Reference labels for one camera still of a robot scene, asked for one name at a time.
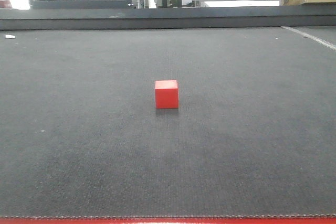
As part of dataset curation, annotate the red magnetic cube block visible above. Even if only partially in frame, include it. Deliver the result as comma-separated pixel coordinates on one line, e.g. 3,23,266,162
154,80,179,109

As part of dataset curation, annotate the dark grey table mat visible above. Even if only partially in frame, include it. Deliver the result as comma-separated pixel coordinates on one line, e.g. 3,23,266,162
1,26,335,217

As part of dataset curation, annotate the white lab bench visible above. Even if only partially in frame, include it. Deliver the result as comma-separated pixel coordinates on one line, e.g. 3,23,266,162
192,0,279,8

